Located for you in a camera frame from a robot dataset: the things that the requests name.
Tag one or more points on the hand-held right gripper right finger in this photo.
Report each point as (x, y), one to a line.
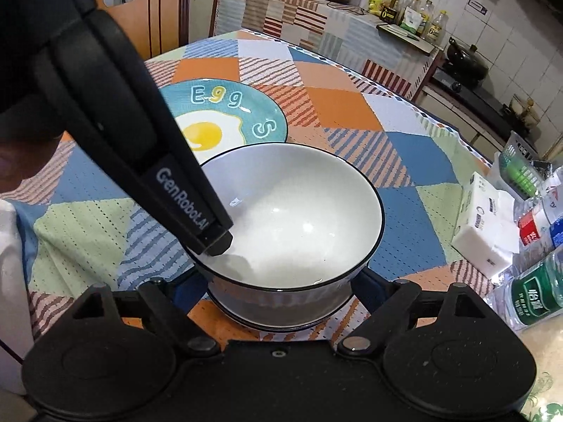
(365, 290)

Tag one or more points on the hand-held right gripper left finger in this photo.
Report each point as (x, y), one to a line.
(176, 316)

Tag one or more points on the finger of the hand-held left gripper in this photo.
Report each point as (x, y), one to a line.
(176, 176)

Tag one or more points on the white bowl black rim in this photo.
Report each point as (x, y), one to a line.
(299, 211)
(281, 310)

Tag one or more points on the teal fried egg plate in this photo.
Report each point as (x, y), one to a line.
(246, 105)

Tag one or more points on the person's left forearm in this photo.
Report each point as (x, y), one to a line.
(20, 162)

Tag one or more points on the white tissue pack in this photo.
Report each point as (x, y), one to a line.
(481, 228)

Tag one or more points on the wooden chair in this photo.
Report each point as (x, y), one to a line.
(162, 13)

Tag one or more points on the green label water bottle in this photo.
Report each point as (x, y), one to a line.
(534, 292)

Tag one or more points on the patchwork tablecloth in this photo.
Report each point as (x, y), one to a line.
(334, 110)

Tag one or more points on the red label water bottle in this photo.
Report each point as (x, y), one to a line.
(534, 228)

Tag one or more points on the cream kitchen cabinet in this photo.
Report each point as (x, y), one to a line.
(457, 123)

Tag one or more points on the grey plastic basket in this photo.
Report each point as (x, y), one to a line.
(517, 167)

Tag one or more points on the blue label water bottle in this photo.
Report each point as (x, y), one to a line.
(557, 231)

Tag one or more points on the patchwork counter cloth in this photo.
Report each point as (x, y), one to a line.
(308, 22)

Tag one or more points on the black gas stove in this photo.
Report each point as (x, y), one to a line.
(479, 101)

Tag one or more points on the small glass pot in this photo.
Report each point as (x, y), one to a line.
(522, 112)

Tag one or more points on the black wok with lid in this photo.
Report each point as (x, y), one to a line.
(466, 63)

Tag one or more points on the dark chopping board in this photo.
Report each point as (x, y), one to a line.
(404, 33)

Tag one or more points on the green yellow packet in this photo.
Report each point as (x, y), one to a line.
(379, 3)

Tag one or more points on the cooking oil bottle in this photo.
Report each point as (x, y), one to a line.
(397, 4)
(439, 28)
(412, 15)
(425, 20)

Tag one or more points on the wall sticker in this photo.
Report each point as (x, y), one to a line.
(477, 6)

